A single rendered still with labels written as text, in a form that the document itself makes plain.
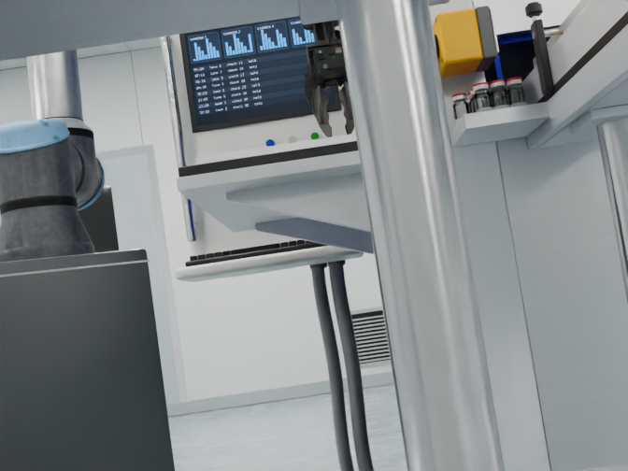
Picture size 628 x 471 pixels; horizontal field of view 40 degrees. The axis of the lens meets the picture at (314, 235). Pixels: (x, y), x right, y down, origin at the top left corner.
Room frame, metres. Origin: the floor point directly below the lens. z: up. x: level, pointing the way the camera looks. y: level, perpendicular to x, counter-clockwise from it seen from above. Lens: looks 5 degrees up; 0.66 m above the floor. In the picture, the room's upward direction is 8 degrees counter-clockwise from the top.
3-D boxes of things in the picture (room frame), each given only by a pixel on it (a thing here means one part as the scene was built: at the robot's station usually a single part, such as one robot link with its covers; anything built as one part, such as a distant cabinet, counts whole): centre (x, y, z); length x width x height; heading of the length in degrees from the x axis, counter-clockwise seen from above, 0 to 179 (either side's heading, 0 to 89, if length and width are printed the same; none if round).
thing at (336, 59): (1.44, -0.07, 1.10); 0.09 x 0.08 x 0.12; 179
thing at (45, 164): (1.34, 0.42, 0.96); 0.13 x 0.12 x 0.14; 178
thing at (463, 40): (1.16, -0.24, 1.00); 0.08 x 0.07 x 0.07; 89
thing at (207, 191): (1.58, -0.06, 0.87); 0.70 x 0.48 x 0.02; 179
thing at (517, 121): (1.15, -0.28, 0.87); 0.14 x 0.13 x 0.02; 89
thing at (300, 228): (1.83, -0.05, 0.80); 0.34 x 0.03 x 0.13; 89
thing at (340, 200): (1.33, -0.04, 0.80); 0.34 x 0.03 x 0.13; 89
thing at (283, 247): (2.09, 0.11, 0.82); 0.40 x 0.14 x 0.02; 88
